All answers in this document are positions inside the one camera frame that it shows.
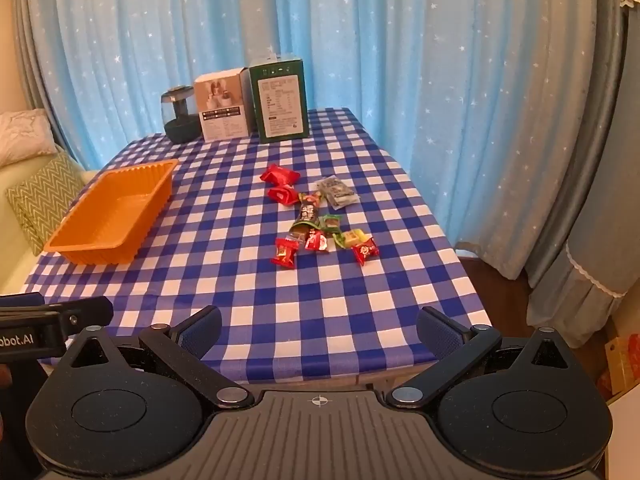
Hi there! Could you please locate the green carton box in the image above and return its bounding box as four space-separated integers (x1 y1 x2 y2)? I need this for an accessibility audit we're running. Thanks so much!
248 54 310 144

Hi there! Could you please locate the yellow green candy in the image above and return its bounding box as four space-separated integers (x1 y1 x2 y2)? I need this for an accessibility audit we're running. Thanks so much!
334 229 373 248

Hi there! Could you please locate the light green sofa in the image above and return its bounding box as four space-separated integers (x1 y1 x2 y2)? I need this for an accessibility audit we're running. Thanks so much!
0 160 103 297

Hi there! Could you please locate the green zigzag cushion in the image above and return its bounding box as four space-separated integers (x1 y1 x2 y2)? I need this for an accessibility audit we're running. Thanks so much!
5 152 86 257

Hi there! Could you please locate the orange plastic tray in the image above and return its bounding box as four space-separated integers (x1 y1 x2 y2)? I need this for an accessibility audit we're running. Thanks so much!
43 158 180 266

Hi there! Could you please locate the blue star curtain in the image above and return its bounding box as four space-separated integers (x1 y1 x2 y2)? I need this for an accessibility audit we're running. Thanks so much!
25 0 621 283

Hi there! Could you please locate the dark green glass humidifier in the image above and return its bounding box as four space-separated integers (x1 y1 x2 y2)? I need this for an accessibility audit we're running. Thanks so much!
160 85 203 143

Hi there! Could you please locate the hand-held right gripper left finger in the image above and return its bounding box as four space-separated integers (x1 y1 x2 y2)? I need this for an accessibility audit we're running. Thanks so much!
65 305 256 408

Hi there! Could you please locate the grey green snack packet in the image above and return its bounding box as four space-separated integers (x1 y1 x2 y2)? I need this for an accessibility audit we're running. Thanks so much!
314 176 361 209

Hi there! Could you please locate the orange cardboard box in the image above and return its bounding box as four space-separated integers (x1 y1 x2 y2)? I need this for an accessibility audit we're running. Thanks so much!
597 335 640 401

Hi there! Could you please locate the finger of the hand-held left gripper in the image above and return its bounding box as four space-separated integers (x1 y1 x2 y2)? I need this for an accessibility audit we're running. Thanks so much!
0 291 46 310
0 296 114 335

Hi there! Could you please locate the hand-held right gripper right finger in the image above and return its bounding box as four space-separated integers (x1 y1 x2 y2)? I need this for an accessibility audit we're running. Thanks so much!
385 306 581 408

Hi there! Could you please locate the grey curtain with lace trim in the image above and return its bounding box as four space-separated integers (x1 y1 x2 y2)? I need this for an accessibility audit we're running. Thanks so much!
525 0 640 348

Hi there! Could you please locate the white pillow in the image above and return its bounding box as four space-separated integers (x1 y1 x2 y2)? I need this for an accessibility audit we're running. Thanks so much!
0 108 58 168

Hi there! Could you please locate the white product box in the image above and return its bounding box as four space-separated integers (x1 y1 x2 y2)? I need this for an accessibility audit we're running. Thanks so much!
193 67 253 142

